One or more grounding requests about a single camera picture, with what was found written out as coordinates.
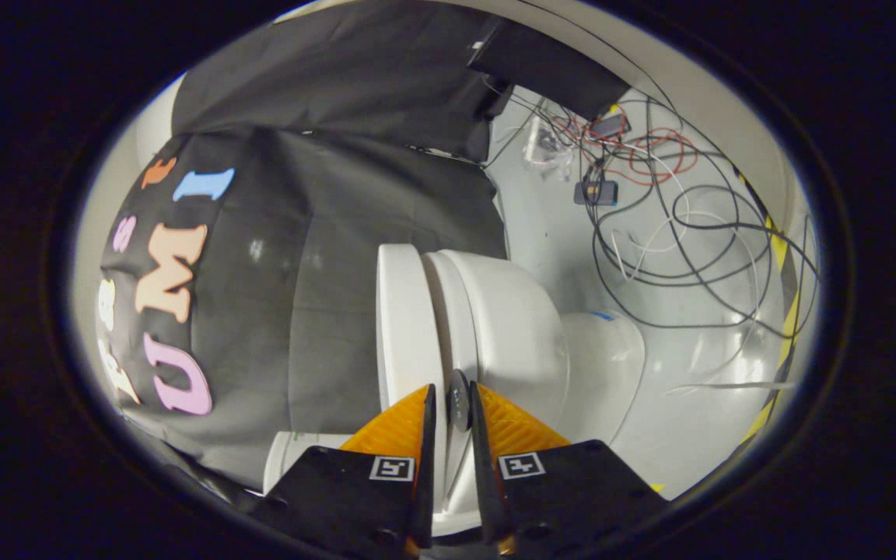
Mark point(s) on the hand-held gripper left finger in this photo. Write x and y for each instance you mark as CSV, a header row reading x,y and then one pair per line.
x,y
426,467

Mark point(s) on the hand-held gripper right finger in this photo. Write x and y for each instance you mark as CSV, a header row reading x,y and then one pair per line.
x,y
481,467

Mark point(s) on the white toilet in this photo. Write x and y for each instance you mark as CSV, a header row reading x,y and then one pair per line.
x,y
518,327

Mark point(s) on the black backdrop cloth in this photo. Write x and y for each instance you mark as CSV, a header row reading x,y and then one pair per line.
x,y
300,272

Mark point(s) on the small black adapter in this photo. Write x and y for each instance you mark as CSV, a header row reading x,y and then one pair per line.
x,y
596,193

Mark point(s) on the yellow black floor tape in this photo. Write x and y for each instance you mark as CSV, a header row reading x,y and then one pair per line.
x,y
789,327

